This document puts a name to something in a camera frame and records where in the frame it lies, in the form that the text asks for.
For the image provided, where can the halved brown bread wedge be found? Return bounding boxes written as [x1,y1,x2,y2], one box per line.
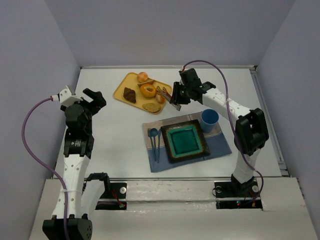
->
[137,79,155,88]

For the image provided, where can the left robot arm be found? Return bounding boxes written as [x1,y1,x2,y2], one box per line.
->
[42,86,110,240]

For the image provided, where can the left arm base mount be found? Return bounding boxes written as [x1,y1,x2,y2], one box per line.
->
[82,172,127,211]

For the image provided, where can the blue beige placemat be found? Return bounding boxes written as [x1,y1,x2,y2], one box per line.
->
[142,112,232,173]

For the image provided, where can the blue plastic cup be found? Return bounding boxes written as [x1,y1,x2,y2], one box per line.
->
[200,109,219,133]

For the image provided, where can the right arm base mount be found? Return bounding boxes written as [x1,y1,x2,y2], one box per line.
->
[211,175,263,210]

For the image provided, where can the chocolate croissant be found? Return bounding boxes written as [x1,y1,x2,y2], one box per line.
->
[123,87,137,104]

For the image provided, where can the seeded bread slice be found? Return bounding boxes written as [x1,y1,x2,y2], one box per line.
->
[142,103,161,113]

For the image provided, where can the metal tongs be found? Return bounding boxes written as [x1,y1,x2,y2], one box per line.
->
[156,86,181,111]

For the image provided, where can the black green square plate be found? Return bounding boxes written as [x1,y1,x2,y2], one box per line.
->
[160,119,210,164]

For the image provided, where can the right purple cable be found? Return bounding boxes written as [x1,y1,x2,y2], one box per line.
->
[181,59,265,201]

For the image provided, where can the glazed oval bun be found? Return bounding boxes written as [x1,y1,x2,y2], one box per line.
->
[155,93,166,104]

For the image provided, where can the blue plastic knife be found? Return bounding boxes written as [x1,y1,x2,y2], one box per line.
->
[156,128,162,163]

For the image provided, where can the round pink bread roll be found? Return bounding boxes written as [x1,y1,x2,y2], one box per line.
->
[137,72,149,83]

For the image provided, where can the blue plastic fork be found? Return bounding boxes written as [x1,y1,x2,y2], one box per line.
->
[147,128,155,160]

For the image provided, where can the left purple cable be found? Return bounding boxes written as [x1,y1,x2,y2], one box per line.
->
[21,96,70,240]

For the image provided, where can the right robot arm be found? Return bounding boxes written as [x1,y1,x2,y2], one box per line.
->
[170,68,269,191]

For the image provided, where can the yellow tray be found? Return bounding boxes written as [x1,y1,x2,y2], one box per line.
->
[113,72,173,115]

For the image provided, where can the blue plastic spoon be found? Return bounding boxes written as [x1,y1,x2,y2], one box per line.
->
[150,128,158,162]

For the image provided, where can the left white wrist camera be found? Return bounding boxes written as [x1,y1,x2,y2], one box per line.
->
[58,85,83,107]

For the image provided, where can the orange bagel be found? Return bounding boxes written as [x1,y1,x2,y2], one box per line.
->
[139,84,156,98]

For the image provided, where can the purple cable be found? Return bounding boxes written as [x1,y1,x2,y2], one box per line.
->
[21,96,70,240]
[181,59,265,201]

